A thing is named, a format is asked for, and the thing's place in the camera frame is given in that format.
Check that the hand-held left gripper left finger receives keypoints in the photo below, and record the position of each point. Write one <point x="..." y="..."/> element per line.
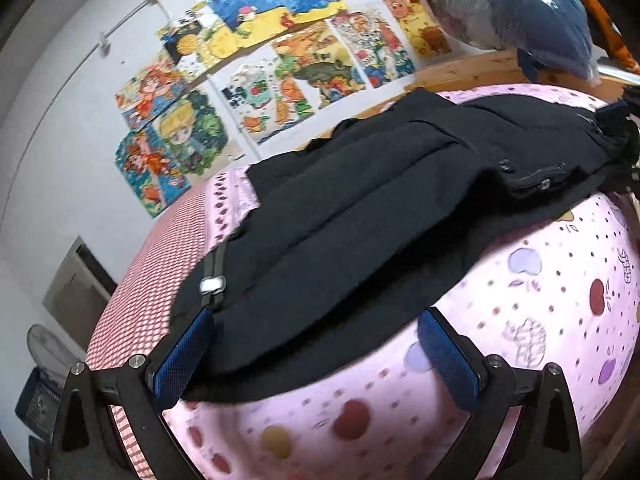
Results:
<point x="182" y="355"/>

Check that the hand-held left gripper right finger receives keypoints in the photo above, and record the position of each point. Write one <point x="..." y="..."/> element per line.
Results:
<point x="447" y="360"/>

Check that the black trousers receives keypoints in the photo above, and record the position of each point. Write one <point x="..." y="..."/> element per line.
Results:
<point x="350" y="210"/>

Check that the red checked bed sheet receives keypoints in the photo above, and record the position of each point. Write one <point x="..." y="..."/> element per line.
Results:
<point x="150" y="270"/>

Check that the pink apple-print blanket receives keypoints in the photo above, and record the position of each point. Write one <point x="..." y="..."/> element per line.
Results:
<point x="525" y="310"/>

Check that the electric standing fan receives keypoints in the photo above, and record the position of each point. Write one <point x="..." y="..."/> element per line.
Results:
<point x="47" y="350"/>

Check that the dark plastic crate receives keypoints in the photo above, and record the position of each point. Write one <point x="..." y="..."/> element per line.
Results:
<point x="35" y="400"/>

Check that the wooden headboard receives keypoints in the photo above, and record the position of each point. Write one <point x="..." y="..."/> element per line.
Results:
<point x="475" y="62"/>

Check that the plastic-wrapped blue bedding bundle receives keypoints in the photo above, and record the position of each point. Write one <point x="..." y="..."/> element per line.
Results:
<point x="525" y="15"/>

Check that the orange cloth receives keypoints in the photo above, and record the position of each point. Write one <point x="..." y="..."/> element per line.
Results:
<point x="612" y="35"/>

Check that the white wall conduit pipe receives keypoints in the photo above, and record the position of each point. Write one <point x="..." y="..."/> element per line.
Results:
<point x="104" y="44"/>

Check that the group of colourful wall drawings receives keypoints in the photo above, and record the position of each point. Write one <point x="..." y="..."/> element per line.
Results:
<point x="300" y="55"/>

